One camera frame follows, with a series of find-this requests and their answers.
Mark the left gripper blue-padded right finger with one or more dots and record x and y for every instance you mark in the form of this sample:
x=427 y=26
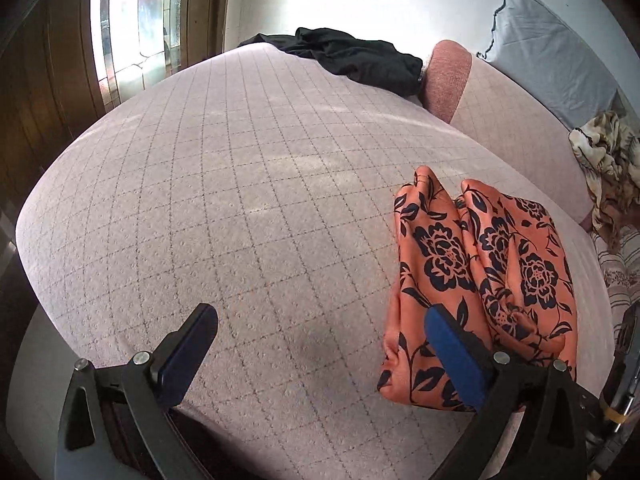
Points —
x=550 y=442

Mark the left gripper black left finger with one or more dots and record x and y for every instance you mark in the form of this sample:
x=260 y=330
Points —
x=115 y=421

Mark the orange floral blouse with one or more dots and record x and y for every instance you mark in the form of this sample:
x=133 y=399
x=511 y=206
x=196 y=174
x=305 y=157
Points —
x=496 y=263

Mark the black clothes pile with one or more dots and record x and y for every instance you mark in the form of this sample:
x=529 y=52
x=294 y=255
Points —
x=375 y=63

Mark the striped floral bedsheet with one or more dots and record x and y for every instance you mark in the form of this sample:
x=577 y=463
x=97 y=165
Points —
x=620 y=272

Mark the brown cream floral blanket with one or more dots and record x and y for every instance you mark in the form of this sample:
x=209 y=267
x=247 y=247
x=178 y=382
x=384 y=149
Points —
x=607 y=150

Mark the pink quilted bedspread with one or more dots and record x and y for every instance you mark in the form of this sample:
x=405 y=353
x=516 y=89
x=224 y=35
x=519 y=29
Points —
x=262 y=184

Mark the pink quilted headboard cushion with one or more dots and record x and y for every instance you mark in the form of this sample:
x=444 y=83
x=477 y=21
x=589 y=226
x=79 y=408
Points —
x=489 y=107

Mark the grey pillow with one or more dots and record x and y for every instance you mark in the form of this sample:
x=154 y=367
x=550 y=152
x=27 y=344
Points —
x=540 y=53

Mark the stained glass wooden door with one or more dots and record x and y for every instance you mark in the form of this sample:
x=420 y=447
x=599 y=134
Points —
x=66 y=63

